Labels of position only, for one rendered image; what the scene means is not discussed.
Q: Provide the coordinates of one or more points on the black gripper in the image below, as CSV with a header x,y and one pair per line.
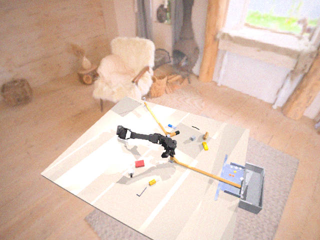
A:
x,y
167,153

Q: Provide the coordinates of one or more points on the long orange l-shaped rod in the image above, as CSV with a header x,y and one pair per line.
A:
x,y
168,134

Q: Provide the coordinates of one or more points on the red rectangular block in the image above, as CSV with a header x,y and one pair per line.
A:
x,y
139,163

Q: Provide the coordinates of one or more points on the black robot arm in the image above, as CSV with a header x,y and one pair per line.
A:
x,y
154,138

